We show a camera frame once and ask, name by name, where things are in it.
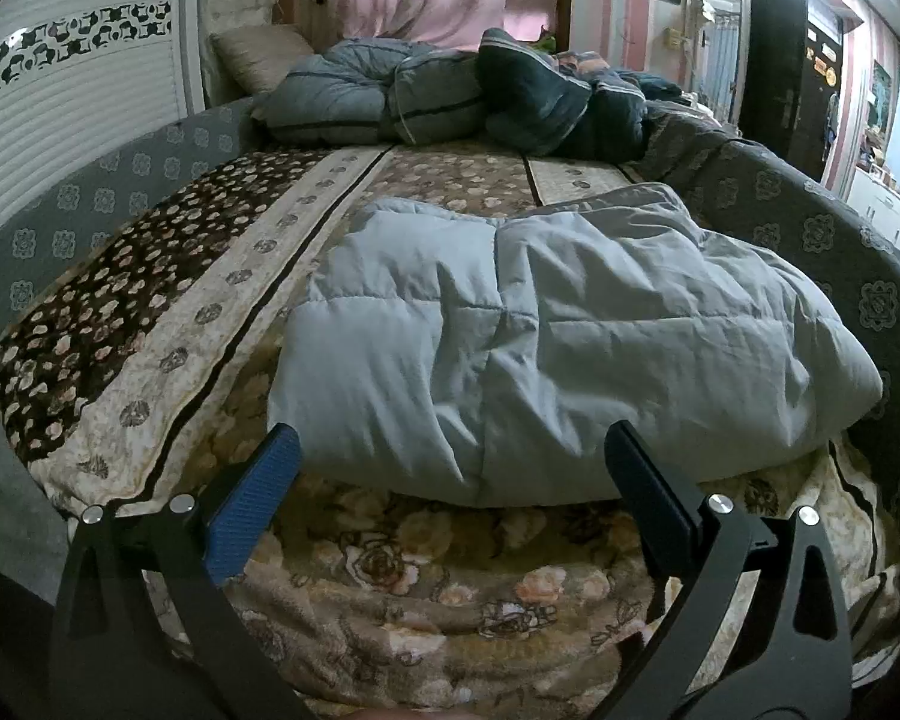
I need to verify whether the beige pillow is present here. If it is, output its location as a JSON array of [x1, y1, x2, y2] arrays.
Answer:
[[211, 25, 315, 94]]

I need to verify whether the white louvered wardrobe door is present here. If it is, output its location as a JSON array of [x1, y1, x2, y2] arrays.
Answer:
[[0, 0, 205, 227]]

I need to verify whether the dark navy striped jacket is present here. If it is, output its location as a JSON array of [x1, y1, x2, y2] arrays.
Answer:
[[476, 28, 691, 164]]

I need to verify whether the white low cabinet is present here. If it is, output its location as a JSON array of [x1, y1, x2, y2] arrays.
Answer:
[[847, 167, 900, 252]]

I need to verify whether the grey-blue puffer jacket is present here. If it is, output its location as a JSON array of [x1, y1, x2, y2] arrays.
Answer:
[[255, 37, 482, 146]]

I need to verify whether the floral brown fleece blanket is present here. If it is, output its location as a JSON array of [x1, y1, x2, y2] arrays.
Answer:
[[0, 145, 900, 718]]

